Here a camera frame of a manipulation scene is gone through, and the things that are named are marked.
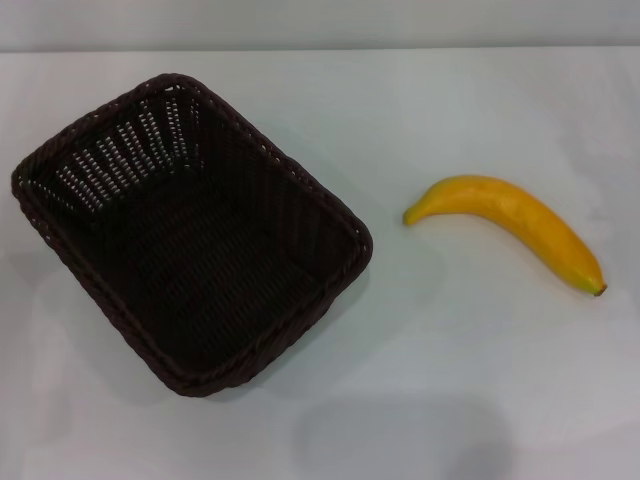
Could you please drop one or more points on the yellow banana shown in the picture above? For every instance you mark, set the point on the yellow banana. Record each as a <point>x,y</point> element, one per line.
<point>525,210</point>

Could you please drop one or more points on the dark brown woven basket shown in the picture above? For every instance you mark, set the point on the dark brown woven basket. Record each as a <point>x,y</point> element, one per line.
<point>200,280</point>

